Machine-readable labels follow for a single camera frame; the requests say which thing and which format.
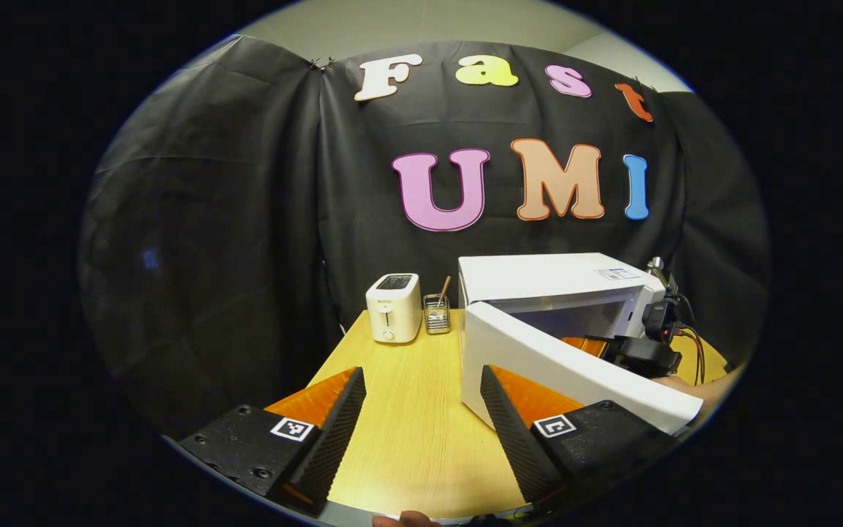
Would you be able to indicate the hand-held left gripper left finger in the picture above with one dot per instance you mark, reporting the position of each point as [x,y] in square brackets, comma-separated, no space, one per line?
[334,432]

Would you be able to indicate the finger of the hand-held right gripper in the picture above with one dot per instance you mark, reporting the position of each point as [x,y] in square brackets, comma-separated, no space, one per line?
[634,355]

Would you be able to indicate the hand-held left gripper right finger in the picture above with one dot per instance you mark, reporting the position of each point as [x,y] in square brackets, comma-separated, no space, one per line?
[520,439]

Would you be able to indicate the white microwave oven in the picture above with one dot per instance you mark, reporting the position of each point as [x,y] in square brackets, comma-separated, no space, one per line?
[538,351]

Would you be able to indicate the white toaster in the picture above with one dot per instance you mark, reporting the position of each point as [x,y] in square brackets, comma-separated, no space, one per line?
[392,311]

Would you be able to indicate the metal mesh utensil holder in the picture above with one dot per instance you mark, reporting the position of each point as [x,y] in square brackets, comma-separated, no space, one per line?
[437,318]

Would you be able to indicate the wooden stick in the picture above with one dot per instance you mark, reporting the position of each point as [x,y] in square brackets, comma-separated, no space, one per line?
[443,290]

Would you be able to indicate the black backdrop cloth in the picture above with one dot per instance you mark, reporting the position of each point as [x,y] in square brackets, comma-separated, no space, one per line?
[209,219]

